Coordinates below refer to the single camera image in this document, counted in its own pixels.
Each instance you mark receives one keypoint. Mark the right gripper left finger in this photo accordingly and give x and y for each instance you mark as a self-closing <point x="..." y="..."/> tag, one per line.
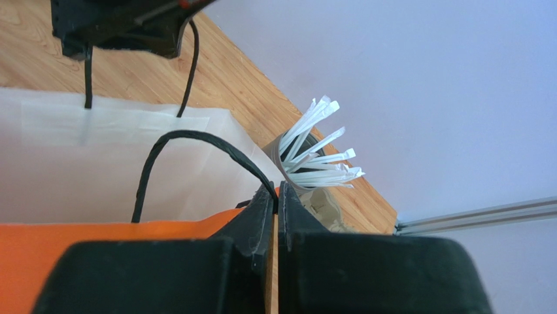
<point x="225" y="273"/>

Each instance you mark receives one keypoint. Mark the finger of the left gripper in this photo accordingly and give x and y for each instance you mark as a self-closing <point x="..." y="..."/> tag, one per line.
<point x="153" y="26"/>

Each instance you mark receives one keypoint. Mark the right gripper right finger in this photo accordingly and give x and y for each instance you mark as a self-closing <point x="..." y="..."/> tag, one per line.
<point x="321" y="271"/>

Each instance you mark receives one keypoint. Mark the orange paper bag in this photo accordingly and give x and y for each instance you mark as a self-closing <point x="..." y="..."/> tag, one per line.
<point x="70" y="174"/>

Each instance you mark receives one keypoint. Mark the wrapped white straws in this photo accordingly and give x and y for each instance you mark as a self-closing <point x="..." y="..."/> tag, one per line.
<point x="301" y="156"/>

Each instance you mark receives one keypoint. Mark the grey straw holder cup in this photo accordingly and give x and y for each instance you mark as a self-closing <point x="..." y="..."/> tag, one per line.
<point x="272" y="150"/>

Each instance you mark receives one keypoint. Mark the aluminium frame post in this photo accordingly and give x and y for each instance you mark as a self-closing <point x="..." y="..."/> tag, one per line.
<point x="524" y="211"/>

